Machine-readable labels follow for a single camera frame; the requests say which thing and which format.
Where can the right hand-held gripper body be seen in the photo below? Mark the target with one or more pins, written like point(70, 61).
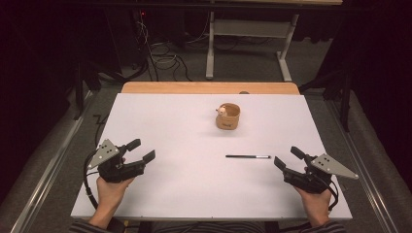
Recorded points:
point(311, 178)

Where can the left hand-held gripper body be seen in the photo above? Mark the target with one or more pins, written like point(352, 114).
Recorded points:
point(111, 168)

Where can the black pen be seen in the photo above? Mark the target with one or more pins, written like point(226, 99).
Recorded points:
point(247, 156)

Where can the tan pen holder cup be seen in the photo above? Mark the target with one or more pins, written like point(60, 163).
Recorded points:
point(228, 122)

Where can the person's right hand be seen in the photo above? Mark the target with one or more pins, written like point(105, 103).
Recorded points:
point(314, 202)

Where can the person's left hand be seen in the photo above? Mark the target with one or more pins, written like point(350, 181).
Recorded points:
point(111, 194)

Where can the white board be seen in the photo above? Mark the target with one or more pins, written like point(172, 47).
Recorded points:
point(181, 181)

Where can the black metal stand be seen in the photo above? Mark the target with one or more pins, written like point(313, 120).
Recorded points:
point(346, 97)
point(79, 87)

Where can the small white animal figure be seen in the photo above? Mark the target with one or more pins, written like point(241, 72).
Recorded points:
point(221, 111)

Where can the grey round table grommet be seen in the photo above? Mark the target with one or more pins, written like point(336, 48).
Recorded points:
point(244, 93)

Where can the wooden table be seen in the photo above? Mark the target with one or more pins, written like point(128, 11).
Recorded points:
point(194, 87)

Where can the person's striped clothing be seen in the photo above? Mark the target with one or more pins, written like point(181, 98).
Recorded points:
point(207, 227)

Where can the white-framed desk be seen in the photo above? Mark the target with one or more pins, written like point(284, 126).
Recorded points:
point(249, 28)

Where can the aluminium floor rail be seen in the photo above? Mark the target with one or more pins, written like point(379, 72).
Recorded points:
point(48, 181)
point(366, 174)

